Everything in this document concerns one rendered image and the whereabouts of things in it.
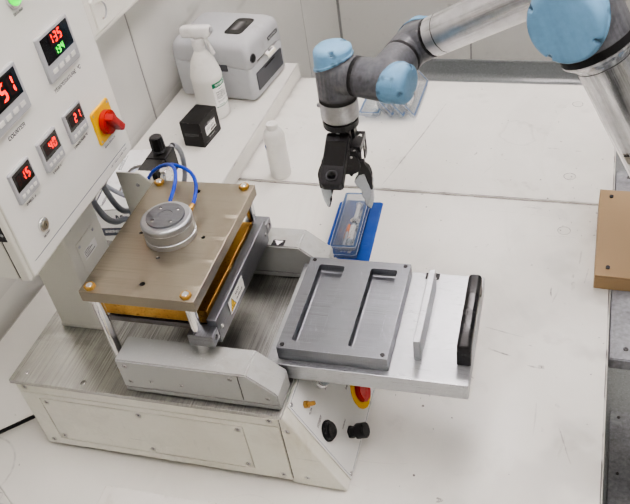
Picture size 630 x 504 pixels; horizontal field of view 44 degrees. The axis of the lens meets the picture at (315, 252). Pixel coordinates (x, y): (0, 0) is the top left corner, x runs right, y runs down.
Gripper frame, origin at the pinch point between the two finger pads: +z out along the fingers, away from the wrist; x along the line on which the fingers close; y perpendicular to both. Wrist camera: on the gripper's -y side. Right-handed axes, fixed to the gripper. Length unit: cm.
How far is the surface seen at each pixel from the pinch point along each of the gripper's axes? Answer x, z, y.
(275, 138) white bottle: 20.6, -3.9, 19.3
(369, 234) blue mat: -3.7, 7.8, 0.1
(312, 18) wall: 52, 37, 173
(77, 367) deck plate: 33, -10, -57
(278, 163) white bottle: 20.9, 2.9, 19.0
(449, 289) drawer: -24.7, -14.0, -38.3
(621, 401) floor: -64, 83, 22
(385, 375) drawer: -17, -14, -56
